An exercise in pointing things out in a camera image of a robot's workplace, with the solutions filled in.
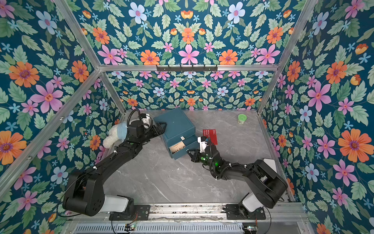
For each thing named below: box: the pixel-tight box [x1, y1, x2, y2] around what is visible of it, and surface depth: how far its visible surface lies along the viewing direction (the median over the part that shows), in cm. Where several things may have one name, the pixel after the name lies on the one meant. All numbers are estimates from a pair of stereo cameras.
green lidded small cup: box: [237, 113, 248, 125], surface depth 113 cm
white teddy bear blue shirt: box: [102, 122, 128, 149], surface depth 100 cm
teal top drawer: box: [164, 133, 198, 146], surface depth 82 cm
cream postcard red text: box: [169, 140, 187, 155], surface depth 90 cm
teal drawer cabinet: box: [152, 107, 198, 155], surface depth 84 cm
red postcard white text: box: [202, 129, 218, 146], surface depth 108 cm
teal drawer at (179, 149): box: [168, 135, 200, 160], surface depth 87 cm
